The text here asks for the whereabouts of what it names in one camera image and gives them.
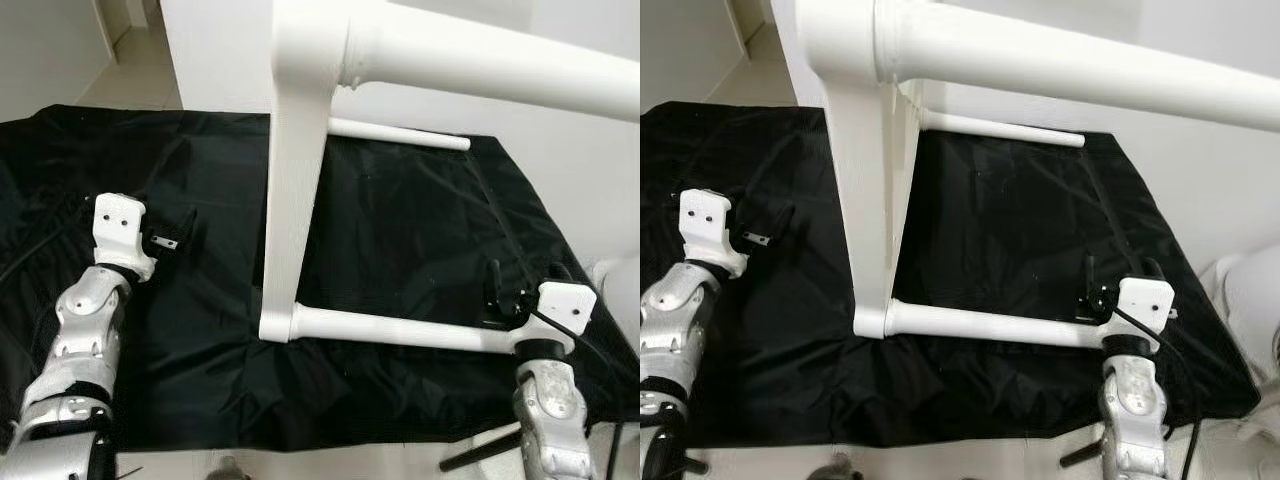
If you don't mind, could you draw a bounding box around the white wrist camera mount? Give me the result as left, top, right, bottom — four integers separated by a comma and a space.
92, 195, 159, 283
678, 188, 749, 279
1100, 277, 1176, 351
510, 280, 598, 356

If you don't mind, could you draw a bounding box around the black table cloth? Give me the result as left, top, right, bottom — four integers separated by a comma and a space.
0, 105, 641, 453
640, 100, 1261, 449

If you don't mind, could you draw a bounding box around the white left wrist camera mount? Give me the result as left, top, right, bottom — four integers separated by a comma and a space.
678, 188, 749, 279
92, 195, 159, 283

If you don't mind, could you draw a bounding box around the black metal table leg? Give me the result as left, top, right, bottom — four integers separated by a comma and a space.
440, 428, 523, 473
1060, 440, 1106, 469

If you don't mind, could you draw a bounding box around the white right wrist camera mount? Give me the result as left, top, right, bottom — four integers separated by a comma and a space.
1100, 277, 1176, 351
510, 280, 598, 356

